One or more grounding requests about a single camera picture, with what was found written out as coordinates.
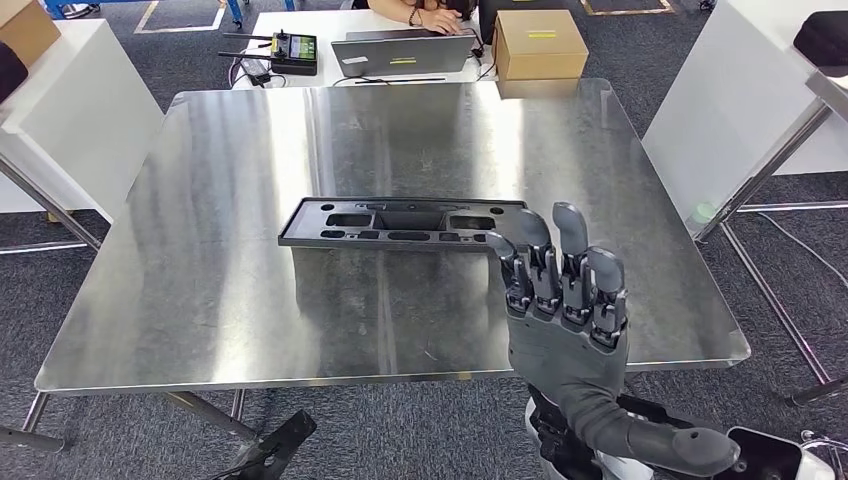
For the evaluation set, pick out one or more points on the steel table white panel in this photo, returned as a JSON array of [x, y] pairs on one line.
[[729, 99]]

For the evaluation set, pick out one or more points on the cardboard box yellow label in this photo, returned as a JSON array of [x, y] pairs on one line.
[[540, 46]]

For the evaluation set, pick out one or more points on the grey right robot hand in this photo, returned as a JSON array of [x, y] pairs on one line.
[[570, 358]]

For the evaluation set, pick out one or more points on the person's right hand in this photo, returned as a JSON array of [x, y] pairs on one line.
[[442, 21]]

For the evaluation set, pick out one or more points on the plain cardboard box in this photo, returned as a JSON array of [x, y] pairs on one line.
[[26, 30]]

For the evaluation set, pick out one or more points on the white desk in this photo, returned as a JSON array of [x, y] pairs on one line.
[[298, 23]]

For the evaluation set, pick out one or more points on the black power adapter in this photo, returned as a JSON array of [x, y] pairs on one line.
[[255, 69]]

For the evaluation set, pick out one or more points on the black plastic panel part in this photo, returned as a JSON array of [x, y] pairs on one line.
[[305, 225]]

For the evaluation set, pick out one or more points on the black radio controller green screen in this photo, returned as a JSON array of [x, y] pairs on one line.
[[295, 53]]

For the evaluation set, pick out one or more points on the black left wrist camera bracket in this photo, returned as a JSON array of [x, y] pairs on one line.
[[285, 437]]

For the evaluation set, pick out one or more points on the white floor tape frame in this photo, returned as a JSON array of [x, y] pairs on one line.
[[140, 20]]

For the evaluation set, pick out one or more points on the clear bottle green cap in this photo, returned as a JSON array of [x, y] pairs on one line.
[[703, 213]]

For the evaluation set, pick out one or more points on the tan floor tape frame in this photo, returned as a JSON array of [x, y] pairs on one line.
[[629, 11]]

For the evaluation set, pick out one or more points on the stainless steel workbench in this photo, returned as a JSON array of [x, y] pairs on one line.
[[232, 265]]

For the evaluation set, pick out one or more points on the grey laptop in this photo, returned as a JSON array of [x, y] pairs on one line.
[[401, 60]]

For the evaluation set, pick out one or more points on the black bag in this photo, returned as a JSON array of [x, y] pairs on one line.
[[10, 73], [825, 36]]

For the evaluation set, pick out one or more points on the person's right forearm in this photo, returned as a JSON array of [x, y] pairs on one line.
[[394, 8]]

